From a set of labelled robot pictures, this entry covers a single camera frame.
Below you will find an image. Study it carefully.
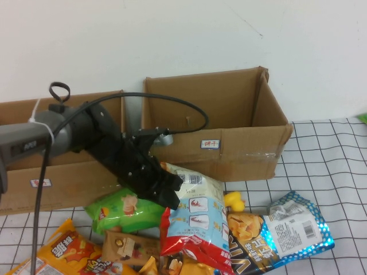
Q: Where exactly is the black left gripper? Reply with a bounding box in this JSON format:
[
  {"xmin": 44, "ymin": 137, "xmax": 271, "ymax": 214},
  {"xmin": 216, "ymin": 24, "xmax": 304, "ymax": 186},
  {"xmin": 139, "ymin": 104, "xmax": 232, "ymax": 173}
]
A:
[{"xmin": 96, "ymin": 134, "xmax": 185, "ymax": 210}]

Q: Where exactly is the red white shrimp chips bag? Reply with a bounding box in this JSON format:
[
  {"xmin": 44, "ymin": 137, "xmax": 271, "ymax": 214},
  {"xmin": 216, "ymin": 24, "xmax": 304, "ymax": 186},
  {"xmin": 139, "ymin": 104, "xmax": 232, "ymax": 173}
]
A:
[{"xmin": 159, "ymin": 162, "xmax": 233, "ymax": 275}]

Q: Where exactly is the brown wafer snack packet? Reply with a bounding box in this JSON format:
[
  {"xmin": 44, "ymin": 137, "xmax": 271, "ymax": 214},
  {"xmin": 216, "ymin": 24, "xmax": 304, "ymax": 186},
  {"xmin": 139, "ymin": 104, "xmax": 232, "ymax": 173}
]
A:
[
  {"xmin": 161, "ymin": 254, "xmax": 184, "ymax": 275},
  {"xmin": 101, "ymin": 230, "xmax": 161, "ymax": 263}
]

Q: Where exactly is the yellow snack bag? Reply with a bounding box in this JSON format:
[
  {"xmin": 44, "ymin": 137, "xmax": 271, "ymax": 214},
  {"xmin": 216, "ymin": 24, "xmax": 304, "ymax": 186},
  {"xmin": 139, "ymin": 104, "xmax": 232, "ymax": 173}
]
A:
[
  {"xmin": 183, "ymin": 257, "xmax": 218, "ymax": 275},
  {"xmin": 139, "ymin": 256, "xmax": 158, "ymax": 275}
]

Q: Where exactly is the orange snack bag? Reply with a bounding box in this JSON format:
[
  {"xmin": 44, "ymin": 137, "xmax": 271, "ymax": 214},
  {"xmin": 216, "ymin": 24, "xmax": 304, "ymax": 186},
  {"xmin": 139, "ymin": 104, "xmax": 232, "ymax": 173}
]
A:
[{"xmin": 5, "ymin": 219, "xmax": 135, "ymax": 275}]

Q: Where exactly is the green potato chips bag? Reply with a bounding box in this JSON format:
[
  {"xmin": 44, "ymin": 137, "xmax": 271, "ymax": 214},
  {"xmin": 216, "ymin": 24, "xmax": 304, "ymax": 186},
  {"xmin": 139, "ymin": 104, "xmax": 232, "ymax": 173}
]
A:
[{"xmin": 84, "ymin": 188, "xmax": 167, "ymax": 235}]

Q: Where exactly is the yellow rubber duck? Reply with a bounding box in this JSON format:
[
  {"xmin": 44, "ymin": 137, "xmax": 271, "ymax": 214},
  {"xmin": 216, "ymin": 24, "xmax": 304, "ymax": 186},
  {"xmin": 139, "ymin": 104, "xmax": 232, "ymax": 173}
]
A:
[{"xmin": 223, "ymin": 191, "xmax": 246, "ymax": 213}]

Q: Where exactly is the tall taped cardboard box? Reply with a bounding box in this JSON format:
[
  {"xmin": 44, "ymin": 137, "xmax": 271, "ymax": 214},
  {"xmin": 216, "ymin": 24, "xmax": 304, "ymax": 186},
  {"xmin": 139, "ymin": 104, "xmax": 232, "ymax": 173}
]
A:
[{"xmin": 142, "ymin": 66, "xmax": 295, "ymax": 183}]

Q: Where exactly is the wide low cardboard box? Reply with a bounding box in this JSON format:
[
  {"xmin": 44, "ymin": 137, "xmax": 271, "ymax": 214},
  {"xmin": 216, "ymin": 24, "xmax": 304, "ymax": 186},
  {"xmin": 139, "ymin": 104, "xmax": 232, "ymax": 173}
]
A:
[{"xmin": 0, "ymin": 90, "xmax": 132, "ymax": 216}]

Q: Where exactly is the blue Vikar shrimp chips bag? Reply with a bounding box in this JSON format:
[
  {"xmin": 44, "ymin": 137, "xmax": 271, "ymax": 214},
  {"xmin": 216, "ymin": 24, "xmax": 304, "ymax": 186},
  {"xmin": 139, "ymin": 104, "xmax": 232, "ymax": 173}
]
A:
[{"xmin": 226, "ymin": 191, "xmax": 335, "ymax": 275}]

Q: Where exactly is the white zip tie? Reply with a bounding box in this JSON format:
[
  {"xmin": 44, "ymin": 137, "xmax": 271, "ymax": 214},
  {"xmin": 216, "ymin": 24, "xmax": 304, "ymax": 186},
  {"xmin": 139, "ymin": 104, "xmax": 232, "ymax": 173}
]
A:
[{"xmin": 28, "ymin": 99, "xmax": 54, "ymax": 146}]

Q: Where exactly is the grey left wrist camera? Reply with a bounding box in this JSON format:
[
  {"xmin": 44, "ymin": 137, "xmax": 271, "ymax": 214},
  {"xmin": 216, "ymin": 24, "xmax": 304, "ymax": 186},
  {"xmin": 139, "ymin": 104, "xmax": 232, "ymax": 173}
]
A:
[{"xmin": 136, "ymin": 127, "xmax": 174, "ymax": 150}]

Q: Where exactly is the black left camera cable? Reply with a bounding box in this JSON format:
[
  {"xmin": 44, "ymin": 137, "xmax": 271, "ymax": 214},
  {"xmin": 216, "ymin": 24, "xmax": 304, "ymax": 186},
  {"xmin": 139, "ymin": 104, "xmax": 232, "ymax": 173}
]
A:
[{"xmin": 30, "ymin": 91, "xmax": 209, "ymax": 275}]

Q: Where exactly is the black strap loop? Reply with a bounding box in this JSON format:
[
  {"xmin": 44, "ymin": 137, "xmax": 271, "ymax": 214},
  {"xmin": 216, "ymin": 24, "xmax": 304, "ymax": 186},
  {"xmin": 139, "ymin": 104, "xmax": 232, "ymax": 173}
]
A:
[{"xmin": 48, "ymin": 81, "xmax": 71, "ymax": 104}]

